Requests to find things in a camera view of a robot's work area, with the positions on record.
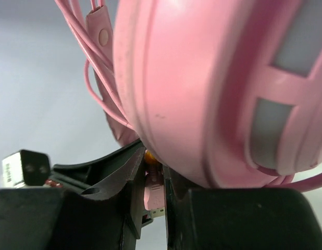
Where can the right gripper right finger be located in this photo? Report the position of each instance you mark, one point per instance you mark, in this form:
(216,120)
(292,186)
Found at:
(199,218)

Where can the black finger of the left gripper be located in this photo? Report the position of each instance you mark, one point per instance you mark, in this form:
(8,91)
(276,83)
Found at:
(80,177)

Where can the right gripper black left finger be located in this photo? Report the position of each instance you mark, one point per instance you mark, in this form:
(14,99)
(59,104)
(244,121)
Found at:
(108,215)

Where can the pink headphones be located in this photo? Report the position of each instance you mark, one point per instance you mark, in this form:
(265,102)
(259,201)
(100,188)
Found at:
(226,93)

